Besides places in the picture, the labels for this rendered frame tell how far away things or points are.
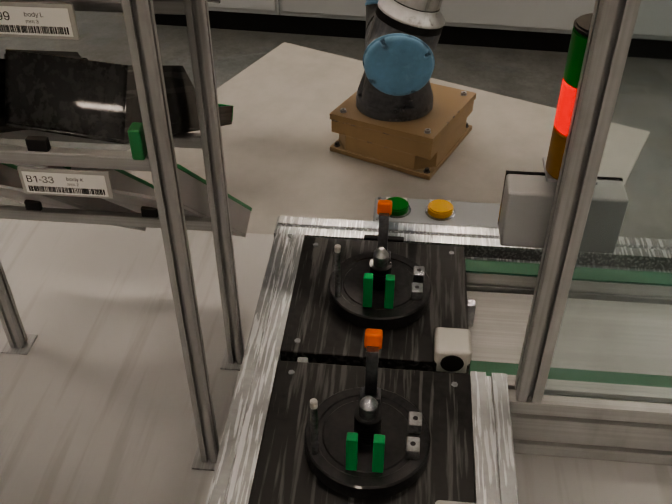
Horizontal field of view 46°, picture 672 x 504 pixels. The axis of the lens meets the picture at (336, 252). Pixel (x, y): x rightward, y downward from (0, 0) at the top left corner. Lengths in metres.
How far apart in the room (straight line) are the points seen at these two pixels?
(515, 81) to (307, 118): 2.25
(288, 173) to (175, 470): 0.69
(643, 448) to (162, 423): 0.62
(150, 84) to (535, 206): 0.40
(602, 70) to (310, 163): 0.91
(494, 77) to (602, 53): 3.16
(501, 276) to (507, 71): 2.81
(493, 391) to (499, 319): 0.18
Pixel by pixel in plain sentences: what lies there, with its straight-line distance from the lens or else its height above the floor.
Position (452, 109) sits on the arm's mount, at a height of 0.95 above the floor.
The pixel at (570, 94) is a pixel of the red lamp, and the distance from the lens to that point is 0.78.
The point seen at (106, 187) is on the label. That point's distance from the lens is 0.78.
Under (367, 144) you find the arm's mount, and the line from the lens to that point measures 1.55.
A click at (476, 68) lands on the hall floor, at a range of 3.95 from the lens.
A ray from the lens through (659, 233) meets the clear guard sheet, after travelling 0.86.
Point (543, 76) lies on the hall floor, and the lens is 3.94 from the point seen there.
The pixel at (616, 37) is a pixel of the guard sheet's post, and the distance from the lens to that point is 0.73.
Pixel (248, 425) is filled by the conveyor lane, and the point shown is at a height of 0.95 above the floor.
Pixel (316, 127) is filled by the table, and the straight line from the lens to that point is 1.68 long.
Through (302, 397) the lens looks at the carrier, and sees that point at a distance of 0.96.
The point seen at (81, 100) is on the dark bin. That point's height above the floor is 1.34.
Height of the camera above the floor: 1.70
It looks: 39 degrees down
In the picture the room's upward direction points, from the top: straight up
